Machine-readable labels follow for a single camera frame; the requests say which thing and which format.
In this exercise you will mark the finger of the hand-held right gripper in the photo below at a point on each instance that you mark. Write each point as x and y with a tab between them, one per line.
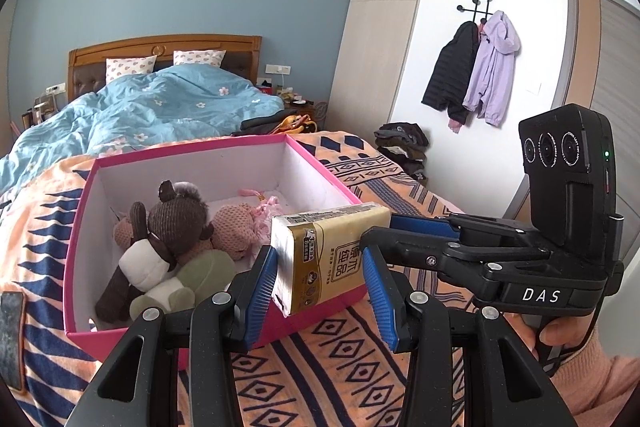
415	249
420	223

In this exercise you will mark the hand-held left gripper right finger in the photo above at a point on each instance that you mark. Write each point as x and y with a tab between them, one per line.
377	297

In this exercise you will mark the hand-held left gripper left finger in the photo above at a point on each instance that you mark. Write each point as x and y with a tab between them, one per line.
262	292

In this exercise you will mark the gold tissue pack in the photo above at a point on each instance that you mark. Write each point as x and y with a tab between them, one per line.
330	257

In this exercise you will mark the green white frog plush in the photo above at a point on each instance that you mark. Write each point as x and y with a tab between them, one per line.
200	272

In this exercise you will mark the pink knitted plush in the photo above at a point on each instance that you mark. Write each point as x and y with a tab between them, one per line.
235	227

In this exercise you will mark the pink brocade pouch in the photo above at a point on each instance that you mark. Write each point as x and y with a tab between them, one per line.
262	209

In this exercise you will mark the brown knitted plush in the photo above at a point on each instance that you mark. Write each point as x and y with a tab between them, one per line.
175	222

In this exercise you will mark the pink cardboard box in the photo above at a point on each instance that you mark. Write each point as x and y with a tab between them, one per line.
200	167

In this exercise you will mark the person's right forearm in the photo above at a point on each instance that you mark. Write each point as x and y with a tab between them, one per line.
600	382

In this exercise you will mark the person's right hand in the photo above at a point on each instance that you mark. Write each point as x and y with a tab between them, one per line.
567	332

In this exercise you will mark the pile of dark clothes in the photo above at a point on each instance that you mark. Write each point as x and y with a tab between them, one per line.
402	152

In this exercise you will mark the orange patterned blanket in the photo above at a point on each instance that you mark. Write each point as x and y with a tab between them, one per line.
325	382

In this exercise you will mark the grey framed door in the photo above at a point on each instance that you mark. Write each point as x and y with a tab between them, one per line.
620	82

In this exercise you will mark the wooden nightstand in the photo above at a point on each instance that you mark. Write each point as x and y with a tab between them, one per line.
320	112

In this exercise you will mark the black jacket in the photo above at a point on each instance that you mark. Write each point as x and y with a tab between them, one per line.
450	72

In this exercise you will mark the purple jacket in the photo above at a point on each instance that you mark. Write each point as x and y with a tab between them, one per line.
492	72

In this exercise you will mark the yellow brown cloth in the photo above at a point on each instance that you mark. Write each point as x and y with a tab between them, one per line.
300	123

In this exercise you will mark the dark clothing on bed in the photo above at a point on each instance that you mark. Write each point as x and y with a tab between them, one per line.
262	123

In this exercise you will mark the beige wardrobe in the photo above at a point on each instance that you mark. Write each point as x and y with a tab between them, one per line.
380	32

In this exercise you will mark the blue duvet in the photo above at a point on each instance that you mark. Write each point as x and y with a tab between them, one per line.
150	107

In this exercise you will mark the black coat rack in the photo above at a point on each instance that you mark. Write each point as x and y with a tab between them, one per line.
475	9

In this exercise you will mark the white printed pillow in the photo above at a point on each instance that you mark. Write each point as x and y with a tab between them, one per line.
131	68
199	57

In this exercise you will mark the dark smartphone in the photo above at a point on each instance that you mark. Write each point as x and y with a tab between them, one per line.
12	342

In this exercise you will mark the wooden headboard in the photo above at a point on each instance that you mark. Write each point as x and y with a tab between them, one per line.
165	43

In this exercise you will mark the white wall socket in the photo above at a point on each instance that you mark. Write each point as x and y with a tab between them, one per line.
277	69
56	88

